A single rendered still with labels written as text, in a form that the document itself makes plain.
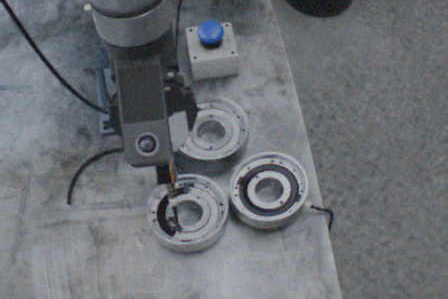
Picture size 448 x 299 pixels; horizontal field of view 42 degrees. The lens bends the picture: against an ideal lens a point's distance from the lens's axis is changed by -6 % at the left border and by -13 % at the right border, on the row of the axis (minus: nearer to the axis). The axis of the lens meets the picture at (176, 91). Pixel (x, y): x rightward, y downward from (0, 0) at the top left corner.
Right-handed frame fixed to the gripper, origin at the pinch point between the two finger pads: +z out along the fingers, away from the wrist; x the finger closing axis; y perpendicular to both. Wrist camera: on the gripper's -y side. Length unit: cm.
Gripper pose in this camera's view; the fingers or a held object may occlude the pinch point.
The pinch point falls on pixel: (162, 151)
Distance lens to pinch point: 76.2
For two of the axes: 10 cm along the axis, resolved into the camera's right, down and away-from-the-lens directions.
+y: -1.2, -7.8, 6.1
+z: 1.0, 6.0, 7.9
